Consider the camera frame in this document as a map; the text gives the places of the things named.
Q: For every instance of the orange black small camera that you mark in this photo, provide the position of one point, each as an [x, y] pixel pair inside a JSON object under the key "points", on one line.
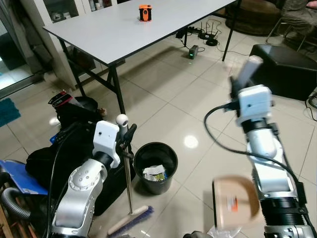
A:
{"points": [[144, 13]]}

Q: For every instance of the seated person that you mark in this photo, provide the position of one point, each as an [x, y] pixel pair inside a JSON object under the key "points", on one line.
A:
{"points": [[299, 15]]}

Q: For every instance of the black router with antennas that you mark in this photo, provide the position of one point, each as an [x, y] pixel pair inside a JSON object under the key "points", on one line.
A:
{"points": [[211, 39]]}

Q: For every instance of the teal floor mat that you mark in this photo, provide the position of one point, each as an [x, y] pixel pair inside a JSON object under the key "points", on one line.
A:
{"points": [[7, 111]]}

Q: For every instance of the grey table with black legs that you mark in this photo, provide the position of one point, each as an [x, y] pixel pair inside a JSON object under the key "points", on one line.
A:
{"points": [[129, 30]]}

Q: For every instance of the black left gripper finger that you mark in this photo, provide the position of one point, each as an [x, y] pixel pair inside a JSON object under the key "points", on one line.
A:
{"points": [[132, 133]]}

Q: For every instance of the crumpled paper trash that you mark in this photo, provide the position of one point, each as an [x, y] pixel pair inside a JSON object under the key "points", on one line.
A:
{"points": [[155, 172]]}

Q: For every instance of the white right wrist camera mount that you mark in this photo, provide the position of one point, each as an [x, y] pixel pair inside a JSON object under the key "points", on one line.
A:
{"points": [[255, 103]]}

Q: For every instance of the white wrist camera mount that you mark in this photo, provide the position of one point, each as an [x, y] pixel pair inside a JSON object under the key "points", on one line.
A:
{"points": [[105, 139], [255, 103]]}

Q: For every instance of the black round waste bin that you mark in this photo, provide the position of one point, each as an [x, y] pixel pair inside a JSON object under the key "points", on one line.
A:
{"points": [[148, 186]]}

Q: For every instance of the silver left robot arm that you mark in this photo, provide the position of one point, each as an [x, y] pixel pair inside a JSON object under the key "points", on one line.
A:
{"points": [[79, 193]]}

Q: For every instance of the black bag with red label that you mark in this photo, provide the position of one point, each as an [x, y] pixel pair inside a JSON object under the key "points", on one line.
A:
{"points": [[74, 134]]}

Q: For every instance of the small box with green light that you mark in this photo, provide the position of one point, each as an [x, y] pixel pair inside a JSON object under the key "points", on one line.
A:
{"points": [[193, 51]]}

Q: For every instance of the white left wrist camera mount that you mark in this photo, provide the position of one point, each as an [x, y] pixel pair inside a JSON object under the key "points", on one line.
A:
{"points": [[105, 139]]}

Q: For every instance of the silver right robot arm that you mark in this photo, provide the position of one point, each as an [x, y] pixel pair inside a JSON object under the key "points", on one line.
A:
{"points": [[270, 168]]}

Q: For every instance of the clear plastic bag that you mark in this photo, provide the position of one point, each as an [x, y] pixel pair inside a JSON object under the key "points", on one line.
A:
{"points": [[225, 233]]}

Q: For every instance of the dark round wooden stool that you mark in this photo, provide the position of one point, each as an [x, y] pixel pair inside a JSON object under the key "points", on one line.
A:
{"points": [[252, 17]]}

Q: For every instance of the black leather ottoman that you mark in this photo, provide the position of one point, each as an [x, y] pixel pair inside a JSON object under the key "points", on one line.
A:
{"points": [[285, 69]]}

